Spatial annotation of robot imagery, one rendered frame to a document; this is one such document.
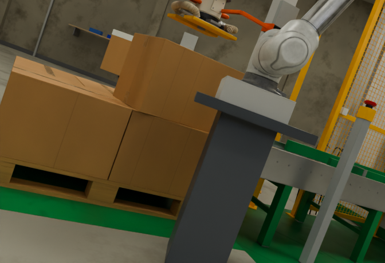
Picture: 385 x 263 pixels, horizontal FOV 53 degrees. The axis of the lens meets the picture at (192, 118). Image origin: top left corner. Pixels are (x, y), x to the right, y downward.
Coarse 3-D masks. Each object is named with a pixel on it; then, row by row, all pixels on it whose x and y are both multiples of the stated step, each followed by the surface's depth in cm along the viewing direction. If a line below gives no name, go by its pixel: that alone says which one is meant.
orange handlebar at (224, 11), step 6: (192, 0) 223; (198, 0) 223; (222, 12) 226; (228, 12) 222; (234, 12) 217; (240, 12) 213; (228, 18) 239; (252, 18) 218; (258, 24) 222; (264, 24) 223
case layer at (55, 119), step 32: (32, 64) 244; (32, 96) 182; (64, 96) 188; (96, 96) 199; (0, 128) 180; (32, 128) 185; (64, 128) 191; (96, 128) 197; (128, 128) 204; (160, 128) 211; (192, 128) 218; (32, 160) 189; (64, 160) 195; (96, 160) 201; (128, 160) 208; (160, 160) 215; (192, 160) 223
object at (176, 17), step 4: (168, 16) 233; (172, 16) 229; (176, 16) 227; (180, 16) 229; (176, 20) 236; (180, 20) 231; (184, 20) 231; (184, 24) 241; (188, 24) 235; (192, 24) 234; (192, 28) 245; (196, 28) 240; (204, 32) 244; (208, 32) 242; (212, 32) 244; (212, 36) 248; (216, 36) 246
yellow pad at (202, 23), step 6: (186, 18) 217; (192, 18) 212; (198, 18) 214; (204, 18) 220; (198, 24) 222; (204, 24) 216; (210, 24) 219; (210, 30) 228; (216, 30) 222; (222, 30) 224; (222, 36) 233; (228, 36) 228
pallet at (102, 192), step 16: (0, 160) 183; (16, 160) 186; (0, 176) 184; (80, 176) 199; (32, 192) 192; (48, 192) 195; (64, 192) 201; (80, 192) 209; (96, 192) 204; (112, 192) 208; (144, 192) 215; (160, 192) 219; (128, 208) 213; (144, 208) 221; (160, 208) 231; (176, 208) 227
